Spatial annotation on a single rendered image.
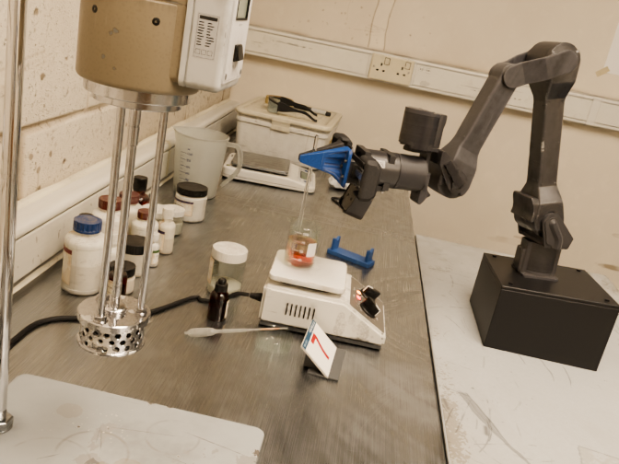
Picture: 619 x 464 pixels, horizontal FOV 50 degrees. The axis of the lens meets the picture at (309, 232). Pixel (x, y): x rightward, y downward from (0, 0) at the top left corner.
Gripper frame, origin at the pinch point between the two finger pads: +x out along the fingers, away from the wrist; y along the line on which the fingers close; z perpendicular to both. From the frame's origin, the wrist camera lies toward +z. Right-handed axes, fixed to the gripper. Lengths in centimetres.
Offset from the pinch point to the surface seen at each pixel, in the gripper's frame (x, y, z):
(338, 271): -6.1, -2.1, 17.3
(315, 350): 0.3, -17.2, 23.3
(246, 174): -3, 75, 24
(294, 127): -20, 101, 14
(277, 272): 4.6, -4.6, 17.2
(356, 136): -51, 129, 20
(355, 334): -7.7, -10.9, 23.9
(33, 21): 43.4, 10.4, -12.2
